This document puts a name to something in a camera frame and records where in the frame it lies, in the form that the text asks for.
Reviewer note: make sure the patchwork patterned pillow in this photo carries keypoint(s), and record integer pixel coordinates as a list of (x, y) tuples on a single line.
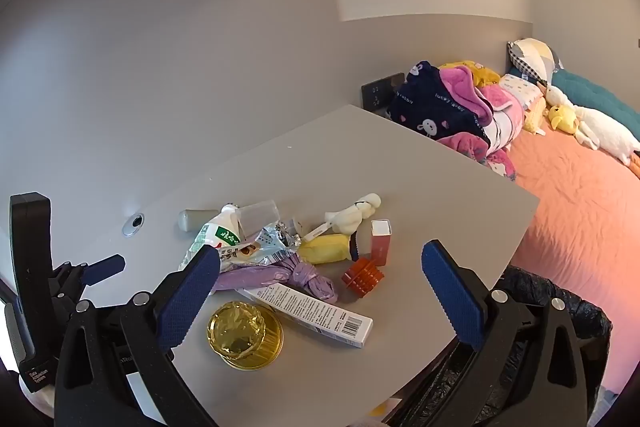
[(532, 54)]

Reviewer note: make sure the bin with black bag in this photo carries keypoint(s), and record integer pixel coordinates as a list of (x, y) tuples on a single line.
[(530, 279)]

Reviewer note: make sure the clear measuring cup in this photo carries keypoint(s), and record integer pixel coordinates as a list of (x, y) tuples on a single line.
[(257, 217)]

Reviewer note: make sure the mustard yellow garment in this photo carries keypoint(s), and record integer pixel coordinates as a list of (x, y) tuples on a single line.
[(482, 74)]

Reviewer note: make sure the orange bed sheet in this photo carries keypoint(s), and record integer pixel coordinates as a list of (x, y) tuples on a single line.
[(575, 207)]

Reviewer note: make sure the white goose plush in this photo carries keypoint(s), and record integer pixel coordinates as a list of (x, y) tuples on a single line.
[(600, 124)]

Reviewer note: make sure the navy printed pajama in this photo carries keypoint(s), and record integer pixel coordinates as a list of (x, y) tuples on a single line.
[(430, 107)]

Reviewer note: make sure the orange ridged plastic piece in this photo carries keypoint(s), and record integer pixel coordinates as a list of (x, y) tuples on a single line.
[(362, 278)]

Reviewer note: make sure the teal pillow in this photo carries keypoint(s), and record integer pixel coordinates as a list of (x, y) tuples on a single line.
[(595, 92)]

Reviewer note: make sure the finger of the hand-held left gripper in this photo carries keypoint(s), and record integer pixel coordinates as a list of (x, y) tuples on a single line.
[(105, 268)]

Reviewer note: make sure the metal desk grommet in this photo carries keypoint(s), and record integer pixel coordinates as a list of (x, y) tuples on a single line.
[(133, 224)]

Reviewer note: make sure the long white printed box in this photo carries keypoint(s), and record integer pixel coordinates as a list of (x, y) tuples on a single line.
[(320, 314)]

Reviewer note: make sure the white green-label milk bottle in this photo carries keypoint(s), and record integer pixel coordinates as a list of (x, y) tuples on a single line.
[(217, 232)]

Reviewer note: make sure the black wall socket panel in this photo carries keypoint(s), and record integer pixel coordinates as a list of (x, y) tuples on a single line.
[(377, 93)]

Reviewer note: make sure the pink white folded blanket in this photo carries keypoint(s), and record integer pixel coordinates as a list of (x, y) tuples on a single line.
[(502, 117)]

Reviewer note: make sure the small pink box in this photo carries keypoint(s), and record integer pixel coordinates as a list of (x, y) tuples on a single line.
[(381, 244)]

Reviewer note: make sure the grey plastic cup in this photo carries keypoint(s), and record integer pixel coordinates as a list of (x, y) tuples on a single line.
[(192, 220)]

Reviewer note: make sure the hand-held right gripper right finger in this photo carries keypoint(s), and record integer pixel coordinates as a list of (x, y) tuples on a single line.
[(452, 297)]

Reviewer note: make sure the silver snack wrapper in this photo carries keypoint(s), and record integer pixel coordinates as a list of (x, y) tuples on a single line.
[(272, 239)]

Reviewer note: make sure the purple plastic bag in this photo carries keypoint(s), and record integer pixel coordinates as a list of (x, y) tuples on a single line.
[(295, 274)]

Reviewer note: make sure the pale yellow plush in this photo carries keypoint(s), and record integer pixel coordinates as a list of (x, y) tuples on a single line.
[(532, 119)]

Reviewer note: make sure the small white patterned pillow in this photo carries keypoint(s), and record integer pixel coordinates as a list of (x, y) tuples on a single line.
[(520, 87)]

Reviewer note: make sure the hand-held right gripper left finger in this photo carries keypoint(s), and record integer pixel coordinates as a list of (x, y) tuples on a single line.
[(190, 297)]

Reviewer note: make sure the gold foil cup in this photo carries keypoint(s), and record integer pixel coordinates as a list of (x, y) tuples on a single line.
[(240, 332)]

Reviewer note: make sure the yellow plush toy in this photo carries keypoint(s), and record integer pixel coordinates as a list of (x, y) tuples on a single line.
[(562, 117)]

